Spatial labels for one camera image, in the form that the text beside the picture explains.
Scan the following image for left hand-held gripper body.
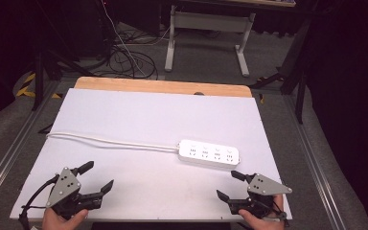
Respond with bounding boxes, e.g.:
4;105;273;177
45;166;104;221

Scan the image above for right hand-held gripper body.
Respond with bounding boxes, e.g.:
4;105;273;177
227;173;293;219

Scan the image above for white power strip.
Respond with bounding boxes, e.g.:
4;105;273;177
177;139;241;171

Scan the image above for person's left hand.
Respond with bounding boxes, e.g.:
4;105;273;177
41;207;90;230

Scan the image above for person's right hand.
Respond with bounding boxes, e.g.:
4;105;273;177
238;194;286;230

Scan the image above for white board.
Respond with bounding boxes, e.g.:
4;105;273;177
9;87;293;222

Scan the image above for yellow black floor tape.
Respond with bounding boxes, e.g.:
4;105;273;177
15;72;63;100

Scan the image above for black tripod stand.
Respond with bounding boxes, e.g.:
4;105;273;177
30;0;94;112

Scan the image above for wooden table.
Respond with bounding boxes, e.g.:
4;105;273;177
74;76;253;99

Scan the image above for black metal stand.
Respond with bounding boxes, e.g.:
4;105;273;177
249;17;312;125

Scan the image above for dark curtain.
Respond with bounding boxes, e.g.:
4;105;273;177
305;0;368;230

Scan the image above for light wooden desktop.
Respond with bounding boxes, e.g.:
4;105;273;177
224;0;297;9

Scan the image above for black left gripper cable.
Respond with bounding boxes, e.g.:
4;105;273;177
17;173;60;230

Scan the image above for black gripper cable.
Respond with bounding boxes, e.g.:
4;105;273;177
17;173;60;230
263;200;291;228

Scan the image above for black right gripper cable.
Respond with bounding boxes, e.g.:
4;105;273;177
263;200;291;228

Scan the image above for white power strip cable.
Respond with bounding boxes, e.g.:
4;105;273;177
46;131;180;152

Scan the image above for aluminium floor rail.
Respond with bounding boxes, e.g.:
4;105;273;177
0;80;62;205
282;94;344;230

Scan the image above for black cables on floor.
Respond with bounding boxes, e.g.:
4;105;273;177
106;30;159;80

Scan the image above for thin white cable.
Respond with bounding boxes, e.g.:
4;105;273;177
101;0;149;78

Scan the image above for white metal desk frame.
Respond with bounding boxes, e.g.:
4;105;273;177
164;4;257;78

